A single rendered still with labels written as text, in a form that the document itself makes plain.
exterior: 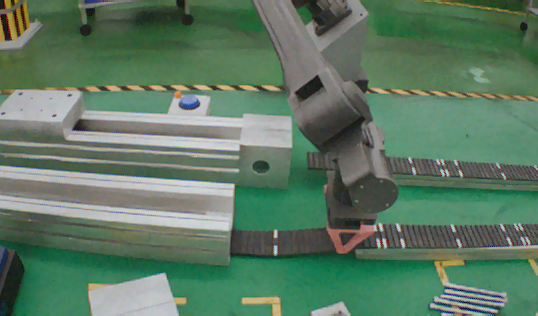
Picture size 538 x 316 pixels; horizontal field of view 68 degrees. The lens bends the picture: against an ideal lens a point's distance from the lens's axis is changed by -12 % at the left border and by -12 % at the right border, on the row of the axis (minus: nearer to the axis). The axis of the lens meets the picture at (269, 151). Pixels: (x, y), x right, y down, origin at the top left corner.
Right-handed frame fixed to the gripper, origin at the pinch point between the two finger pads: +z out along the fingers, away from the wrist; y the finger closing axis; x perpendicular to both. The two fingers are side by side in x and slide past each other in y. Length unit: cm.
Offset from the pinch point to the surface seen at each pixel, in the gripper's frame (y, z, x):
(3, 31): -253, 66, -232
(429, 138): -34.4, 2.8, 24.2
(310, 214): -7.8, 3.0, -4.3
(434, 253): 1.2, 2.0, 16.0
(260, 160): -14.1, -3.3, -13.6
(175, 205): -2.2, -2.3, -26.3
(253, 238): -0.7, 2.3, -13.8
